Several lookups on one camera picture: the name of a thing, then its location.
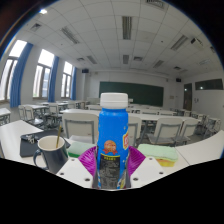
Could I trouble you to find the bunch of keys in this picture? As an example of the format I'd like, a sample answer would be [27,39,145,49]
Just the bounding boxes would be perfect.
[24,133,37,144]

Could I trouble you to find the blue drink bottle white cap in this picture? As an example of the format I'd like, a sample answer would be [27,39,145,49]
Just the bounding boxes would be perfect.
[95,92,131,190]

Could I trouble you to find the green chalkboard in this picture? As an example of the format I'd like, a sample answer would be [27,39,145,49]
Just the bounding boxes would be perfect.
[98,81,165,108]

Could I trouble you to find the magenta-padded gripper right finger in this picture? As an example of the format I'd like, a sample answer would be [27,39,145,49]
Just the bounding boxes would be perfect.
[125,145,175,190]

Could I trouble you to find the wooden stick in mug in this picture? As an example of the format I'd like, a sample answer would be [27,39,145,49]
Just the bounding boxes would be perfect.
[55,124,63,149]

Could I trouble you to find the group of ceiling lights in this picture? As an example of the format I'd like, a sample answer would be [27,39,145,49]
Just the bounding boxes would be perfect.
[28,0,218,73]

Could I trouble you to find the white empty desk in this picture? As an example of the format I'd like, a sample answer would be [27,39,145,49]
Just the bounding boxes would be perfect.
[175,129,224,166]

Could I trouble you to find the narrow blue curtain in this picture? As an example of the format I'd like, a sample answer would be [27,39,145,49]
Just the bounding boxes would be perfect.
[47,55,60,103]
[70,67,78,101]

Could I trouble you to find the dark door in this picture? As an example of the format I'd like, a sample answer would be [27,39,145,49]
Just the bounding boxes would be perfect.
[183,83,193,111]

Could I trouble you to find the group of classroom chairs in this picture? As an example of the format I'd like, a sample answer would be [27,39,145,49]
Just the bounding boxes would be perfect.
[18,99,223,148]

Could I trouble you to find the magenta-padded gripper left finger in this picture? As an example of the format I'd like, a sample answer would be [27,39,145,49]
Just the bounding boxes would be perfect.
[55,145,100,190]

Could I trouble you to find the dark transom window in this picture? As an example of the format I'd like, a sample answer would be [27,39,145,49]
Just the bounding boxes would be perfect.
[194,78,224,91]

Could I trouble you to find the yellow sponge with green top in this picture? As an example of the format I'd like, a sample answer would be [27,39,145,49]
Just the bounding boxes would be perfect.
[137,143,179,168]

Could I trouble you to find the group of white classroom desks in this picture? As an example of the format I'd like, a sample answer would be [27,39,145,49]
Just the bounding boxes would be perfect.
[0,99,223,134]

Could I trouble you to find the tall window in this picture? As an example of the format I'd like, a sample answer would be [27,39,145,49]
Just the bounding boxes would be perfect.
[0,39,28,101]
[32,48,56,99]
[60,61,74,98]

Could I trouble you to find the dark blue mug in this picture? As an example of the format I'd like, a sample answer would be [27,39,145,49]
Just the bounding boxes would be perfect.
[32,134,69,175]

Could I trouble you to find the black notebook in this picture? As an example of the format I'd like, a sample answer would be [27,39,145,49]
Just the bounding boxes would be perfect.
[19,129,72,158]

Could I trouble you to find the ceiling projector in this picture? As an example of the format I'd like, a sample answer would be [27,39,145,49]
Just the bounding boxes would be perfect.
[190,37,203,46]

